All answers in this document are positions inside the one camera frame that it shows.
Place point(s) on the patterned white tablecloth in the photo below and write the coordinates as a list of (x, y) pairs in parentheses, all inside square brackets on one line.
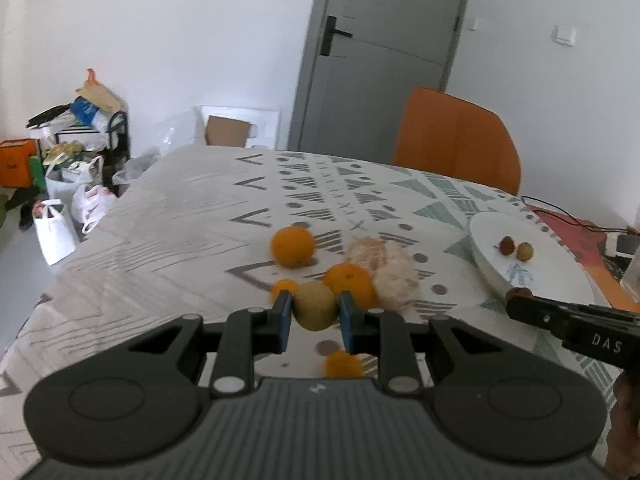
[(175, 240)]

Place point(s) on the brown paper bag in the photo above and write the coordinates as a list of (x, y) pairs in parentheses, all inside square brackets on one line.
[(100, 92)]

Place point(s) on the plain white plastic bag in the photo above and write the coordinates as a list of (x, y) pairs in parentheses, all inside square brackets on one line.
[(55, 235)]

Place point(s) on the grey door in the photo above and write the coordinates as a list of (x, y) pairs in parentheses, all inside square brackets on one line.
[(380, 60)]

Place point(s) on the small orange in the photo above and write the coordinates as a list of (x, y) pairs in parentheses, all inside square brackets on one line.
[(342, 365), (283, 287)]

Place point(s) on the white plate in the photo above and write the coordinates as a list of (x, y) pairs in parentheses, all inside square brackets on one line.
[(550, 270)]

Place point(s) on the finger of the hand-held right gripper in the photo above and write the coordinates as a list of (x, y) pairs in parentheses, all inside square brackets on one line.
[(535, 312)]

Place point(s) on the orange chair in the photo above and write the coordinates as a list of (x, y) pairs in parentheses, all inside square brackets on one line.
[(455, 140)]

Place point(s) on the peeled pomelo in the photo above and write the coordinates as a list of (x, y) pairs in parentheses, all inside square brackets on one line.
[(395, 275)]

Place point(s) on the white foam packaging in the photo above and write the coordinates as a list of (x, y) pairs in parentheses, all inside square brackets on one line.
[(265, 125)]

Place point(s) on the brown cardboard piece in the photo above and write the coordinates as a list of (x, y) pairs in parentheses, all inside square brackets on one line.
[(226, 131)]

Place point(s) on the green kiwi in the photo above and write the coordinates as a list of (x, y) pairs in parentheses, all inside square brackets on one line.
[(315, 306)]

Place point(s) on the clear drinking glass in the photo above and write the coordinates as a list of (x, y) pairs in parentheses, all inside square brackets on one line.
[(633, 270)]

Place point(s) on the white bag with groceries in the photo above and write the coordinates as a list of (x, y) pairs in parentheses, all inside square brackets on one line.
[(67, 180)]

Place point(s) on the white light switch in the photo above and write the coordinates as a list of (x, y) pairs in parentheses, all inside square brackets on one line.
[(564, 35)]

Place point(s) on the small red fruit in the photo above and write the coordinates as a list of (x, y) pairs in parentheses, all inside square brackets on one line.
[(507, 246)]

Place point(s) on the small yellow-green fruit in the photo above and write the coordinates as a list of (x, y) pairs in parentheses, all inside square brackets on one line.
[(524, 251)]

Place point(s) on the large orange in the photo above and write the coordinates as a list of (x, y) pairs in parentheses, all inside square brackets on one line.
[(292, 246), (352, 282)]

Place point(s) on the red orange mat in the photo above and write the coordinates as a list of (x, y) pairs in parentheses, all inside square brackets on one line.
[(575, 240)]

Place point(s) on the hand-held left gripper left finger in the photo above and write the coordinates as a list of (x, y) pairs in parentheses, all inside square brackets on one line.
[(283, 322)]

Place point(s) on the grey power adapter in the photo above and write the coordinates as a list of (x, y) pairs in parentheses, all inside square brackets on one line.
[(627, 244)]

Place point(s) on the white bag red print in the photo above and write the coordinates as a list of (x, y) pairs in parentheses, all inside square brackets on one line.
[(92, 205)]

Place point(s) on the person's right hand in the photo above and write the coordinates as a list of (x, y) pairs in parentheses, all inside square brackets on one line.
[(625, 425)]

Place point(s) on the blue white package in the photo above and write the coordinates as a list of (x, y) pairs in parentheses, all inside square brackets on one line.
[(85, 110)]

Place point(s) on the clear plastic bag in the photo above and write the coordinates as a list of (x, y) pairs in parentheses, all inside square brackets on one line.
[(170, 135)]

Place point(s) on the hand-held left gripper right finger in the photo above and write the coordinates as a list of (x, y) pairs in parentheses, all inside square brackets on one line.
[(346, 322)]

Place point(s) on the orange box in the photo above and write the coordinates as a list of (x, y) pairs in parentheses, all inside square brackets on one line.
[(17, 162)]

